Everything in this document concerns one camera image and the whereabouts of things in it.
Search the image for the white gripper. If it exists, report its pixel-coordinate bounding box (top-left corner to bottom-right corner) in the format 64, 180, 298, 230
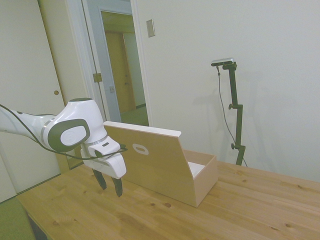
80, 144, 127, 198

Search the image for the light wooden box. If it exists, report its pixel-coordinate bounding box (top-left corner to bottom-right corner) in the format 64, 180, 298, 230
103, 120, 218, 208

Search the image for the green chair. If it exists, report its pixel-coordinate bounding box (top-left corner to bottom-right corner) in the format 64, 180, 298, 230
0, 197, 35, 240

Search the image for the wooden hallway door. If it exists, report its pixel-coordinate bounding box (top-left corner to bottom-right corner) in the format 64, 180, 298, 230
104, 30, 136, 115

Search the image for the white open room door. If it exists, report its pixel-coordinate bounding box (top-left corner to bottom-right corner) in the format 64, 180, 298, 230
80, 0, 122, 123

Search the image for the white closet door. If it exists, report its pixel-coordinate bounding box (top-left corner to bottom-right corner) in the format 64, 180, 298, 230
0, 0, 69, 197

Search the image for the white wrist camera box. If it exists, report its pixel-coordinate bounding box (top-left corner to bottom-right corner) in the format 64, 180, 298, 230
87, 136, 121, 158

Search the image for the black camera stand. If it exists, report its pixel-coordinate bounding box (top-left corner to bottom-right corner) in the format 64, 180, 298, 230
222, 62, 246, 166

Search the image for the white wall switch plate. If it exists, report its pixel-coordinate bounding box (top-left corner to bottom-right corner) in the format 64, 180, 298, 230
146, 19, 156, 38

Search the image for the grey exterior camera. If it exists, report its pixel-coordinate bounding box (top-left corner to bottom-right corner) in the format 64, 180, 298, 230
211, 57, 236, 67

